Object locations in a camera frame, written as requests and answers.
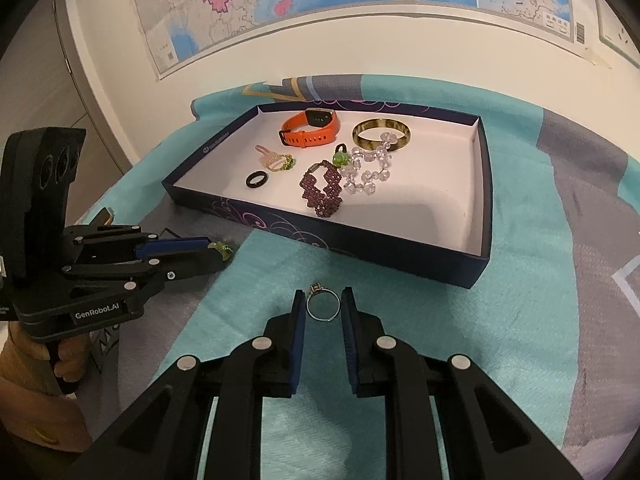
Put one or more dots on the dark blue patterned box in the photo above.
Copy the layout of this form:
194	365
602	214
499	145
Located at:
425	210

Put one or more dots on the white wall socket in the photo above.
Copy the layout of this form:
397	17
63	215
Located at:
617	30

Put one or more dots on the pink translucent hair clip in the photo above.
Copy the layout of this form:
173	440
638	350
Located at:
270	160

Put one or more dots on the person's left hand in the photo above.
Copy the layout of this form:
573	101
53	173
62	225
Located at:
75	360

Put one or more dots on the teal and grey printed blanket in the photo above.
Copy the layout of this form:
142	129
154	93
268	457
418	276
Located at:
525	310

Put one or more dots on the person's left forearm tan sleeve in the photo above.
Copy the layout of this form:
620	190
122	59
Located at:
40	420

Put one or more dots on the orange smart watch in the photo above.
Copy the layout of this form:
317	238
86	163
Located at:
300	137

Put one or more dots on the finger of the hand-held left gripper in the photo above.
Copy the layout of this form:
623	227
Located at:
175	246
190	266

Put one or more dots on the gold bangle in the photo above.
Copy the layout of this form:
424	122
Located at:
372	146

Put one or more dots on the grey door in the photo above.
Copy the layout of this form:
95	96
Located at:
45	85

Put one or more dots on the yellow green beaded ornament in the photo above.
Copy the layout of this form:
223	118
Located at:
288	163

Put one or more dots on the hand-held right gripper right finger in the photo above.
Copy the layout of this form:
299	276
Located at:
348	350

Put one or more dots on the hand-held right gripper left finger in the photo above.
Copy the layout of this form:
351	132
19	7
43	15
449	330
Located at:
298	350

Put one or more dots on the brown flat wooden object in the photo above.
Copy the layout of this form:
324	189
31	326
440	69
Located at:
106	217

